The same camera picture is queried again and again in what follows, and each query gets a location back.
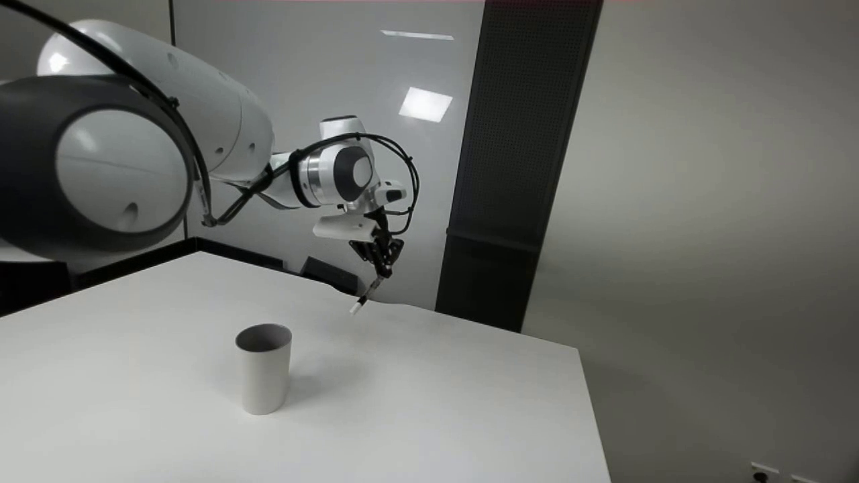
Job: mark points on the black vertical wall panel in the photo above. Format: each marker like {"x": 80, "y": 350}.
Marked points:
{"x": 527, "y": 84}

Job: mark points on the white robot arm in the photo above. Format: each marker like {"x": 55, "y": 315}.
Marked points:
{"x": 115, "y": 131}

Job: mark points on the white ceramic mug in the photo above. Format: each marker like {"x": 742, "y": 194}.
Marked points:
{"x": 263, "y": 367}

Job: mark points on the small black box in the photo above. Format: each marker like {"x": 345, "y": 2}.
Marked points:
{"x": 330, "y": 275}

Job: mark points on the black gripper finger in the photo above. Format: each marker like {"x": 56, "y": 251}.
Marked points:
{"x": 366, "y": 251}
{"x": 388, "y": 251}

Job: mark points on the black side table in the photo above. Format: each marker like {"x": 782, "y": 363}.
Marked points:
{"x": 31, "y": 281}

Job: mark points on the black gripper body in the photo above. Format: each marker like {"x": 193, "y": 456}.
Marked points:
{"x": 360, "y": 229}

